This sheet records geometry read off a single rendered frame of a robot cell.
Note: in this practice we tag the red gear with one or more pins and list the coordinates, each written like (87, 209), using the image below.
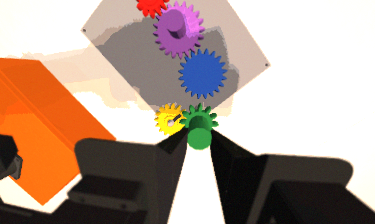
(152, 7)

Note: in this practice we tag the yellow gear with black stripe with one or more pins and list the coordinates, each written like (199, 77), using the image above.
(166, 114)

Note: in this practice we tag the green gear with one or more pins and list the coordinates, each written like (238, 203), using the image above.
(200, 124)

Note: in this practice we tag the purple gear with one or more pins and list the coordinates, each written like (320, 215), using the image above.
(178, 30)

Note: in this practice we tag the blue gear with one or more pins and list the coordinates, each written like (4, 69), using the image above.
(202, 74)

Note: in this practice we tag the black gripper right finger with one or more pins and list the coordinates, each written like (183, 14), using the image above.
(243, 178)

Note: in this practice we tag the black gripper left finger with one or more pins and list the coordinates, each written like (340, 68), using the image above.
(158, 165)

